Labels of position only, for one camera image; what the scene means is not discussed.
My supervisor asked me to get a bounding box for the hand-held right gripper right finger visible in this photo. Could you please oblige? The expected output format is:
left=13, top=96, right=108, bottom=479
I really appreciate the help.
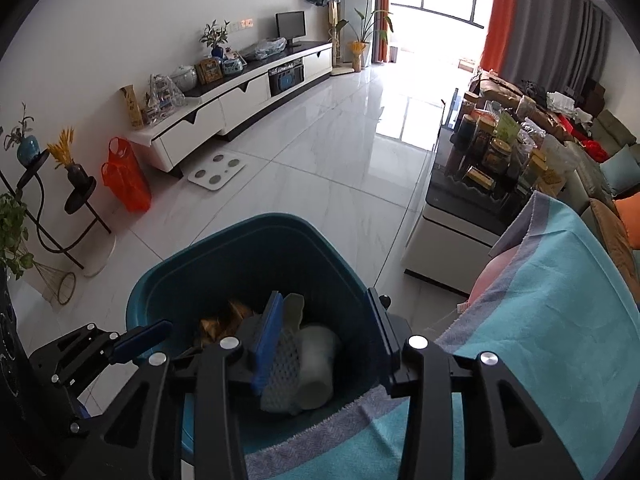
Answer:
left=367, top=287, right=586, bottom=480

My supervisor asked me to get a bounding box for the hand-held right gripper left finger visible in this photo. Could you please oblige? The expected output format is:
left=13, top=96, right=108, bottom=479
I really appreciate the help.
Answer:
left=62, top=290, right=286, bottom=480

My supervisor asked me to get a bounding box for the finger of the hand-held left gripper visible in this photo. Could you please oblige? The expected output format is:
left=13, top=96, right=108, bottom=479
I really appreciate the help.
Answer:
left=29, top=325, right=121, bottom=386
left=112, top=320, right=174, bottom=363

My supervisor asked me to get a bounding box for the gold snack wrapper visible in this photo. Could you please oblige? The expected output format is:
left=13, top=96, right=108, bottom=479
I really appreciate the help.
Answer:
left=199, top=300, right=257, bottom=347

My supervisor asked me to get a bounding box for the white blue-patterned paper cup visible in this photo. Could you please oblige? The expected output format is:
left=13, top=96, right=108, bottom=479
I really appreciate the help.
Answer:
left=295, top=325, right=342, bottom=409

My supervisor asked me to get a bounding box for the teal plastic trash bin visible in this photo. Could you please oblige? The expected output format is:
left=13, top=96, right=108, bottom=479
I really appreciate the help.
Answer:
left=125, top=213, right=397, bottom=461

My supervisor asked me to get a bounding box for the pink cloth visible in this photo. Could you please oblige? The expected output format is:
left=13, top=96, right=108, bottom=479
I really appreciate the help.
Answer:
left=459, top=247, right=517, bottom=311

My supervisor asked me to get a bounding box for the coffee table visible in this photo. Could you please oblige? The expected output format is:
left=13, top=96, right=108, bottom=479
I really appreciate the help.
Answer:
left=402, top=87, right=526, bottom=293

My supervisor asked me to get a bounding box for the green trailing plant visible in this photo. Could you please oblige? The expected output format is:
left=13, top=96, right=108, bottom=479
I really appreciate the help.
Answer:
left=0, top=192, right=37, bottom=281

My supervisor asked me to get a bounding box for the black plant stand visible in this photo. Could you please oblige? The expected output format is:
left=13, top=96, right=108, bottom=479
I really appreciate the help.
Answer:
left=0, top=150, right=118, bottom=278

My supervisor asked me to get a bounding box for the teal grey printed blanket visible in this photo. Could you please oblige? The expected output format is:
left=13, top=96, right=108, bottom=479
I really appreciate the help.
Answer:
left=244, top=190, right=640, bottom=480

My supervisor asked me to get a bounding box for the red plastic bag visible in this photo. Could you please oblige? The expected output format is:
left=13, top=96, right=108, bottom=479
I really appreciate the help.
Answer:
left=101, top=136, right=153, bottom=213

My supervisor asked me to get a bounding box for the white bathroom scale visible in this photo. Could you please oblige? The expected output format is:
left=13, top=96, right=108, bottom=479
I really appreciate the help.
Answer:
left=187, top=152, right=244, bottom=192

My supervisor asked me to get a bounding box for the wheat stalks dark vase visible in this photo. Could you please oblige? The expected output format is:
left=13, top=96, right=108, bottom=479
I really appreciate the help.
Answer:
left=47, top=127, right=91, bottom=189

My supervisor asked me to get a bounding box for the plant in teal pot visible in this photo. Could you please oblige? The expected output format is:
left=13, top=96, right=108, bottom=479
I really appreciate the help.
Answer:
left=4, top=102, right=41, bottom=164

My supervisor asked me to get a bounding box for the group of food jars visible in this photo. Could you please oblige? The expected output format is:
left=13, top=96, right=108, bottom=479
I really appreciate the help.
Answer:
left=447, top=90, right=568, bottom=202

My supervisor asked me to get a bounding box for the tall yellow box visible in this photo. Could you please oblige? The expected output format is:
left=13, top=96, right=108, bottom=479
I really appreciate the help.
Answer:
left=119, top=85, right=146, bottom=131

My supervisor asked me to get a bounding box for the glass ship model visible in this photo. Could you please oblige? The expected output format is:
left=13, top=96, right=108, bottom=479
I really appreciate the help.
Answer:
left=144, top=74, right=187, bottom=124

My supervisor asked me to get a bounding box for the white black TV cabinet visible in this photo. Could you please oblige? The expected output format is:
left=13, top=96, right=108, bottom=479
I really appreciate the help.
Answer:
left=125, top=40, right=335, bottom=172

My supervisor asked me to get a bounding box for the green sofa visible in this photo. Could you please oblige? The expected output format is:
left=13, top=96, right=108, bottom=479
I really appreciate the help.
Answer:
left=470, top=70, right=640, bottom=293

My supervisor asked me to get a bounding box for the white ceramic jar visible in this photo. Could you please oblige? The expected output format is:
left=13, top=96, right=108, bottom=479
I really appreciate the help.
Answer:
left=170, top=65, right=199, bottom=94

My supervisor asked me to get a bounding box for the orange cushion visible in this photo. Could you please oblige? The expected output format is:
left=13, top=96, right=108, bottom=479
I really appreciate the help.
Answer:
left=614, top=194, right=640, bottom=252

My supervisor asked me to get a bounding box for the pile of clothes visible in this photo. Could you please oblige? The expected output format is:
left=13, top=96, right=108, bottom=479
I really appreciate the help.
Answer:
left=520, top=77, right=609, bottom=161

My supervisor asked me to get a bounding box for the tall leafy plant yellow pot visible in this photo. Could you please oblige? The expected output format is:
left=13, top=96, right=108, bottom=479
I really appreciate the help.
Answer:
left=336, top=0, right=394, bottom=72

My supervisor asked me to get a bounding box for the blue-grey cushion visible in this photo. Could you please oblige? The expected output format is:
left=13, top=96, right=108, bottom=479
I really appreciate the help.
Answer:
left=599, top=144, right=640, bottom=196

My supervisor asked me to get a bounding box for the clear plastic bag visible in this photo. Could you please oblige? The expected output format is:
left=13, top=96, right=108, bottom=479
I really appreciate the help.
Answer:
left=254, top=37, right=287, bottom=60

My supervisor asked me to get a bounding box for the small plant blue vase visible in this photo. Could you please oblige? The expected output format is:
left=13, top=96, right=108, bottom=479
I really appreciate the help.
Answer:
left=200, top=20, right=231, bottom=61

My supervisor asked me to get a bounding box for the black monitor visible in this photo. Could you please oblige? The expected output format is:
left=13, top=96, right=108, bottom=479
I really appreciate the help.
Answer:
left=275, top=11, right=307, bottom=49

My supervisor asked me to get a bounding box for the white standing air conditioner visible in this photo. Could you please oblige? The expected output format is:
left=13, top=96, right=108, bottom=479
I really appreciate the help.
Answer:
left=330, top=0, right=376, bottom=70

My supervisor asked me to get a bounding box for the orange and grey curtain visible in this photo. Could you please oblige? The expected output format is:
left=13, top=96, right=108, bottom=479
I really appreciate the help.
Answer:
left=479, top=0, right=614, bottom=111

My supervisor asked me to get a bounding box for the gold wire basket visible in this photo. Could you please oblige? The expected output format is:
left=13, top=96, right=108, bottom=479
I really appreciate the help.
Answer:
left=31, top=260, right=77, bottom=306

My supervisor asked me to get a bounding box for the picture frame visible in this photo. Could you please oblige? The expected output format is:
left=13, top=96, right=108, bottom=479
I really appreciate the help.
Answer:
left=195, top=57, right=224, bottom=86

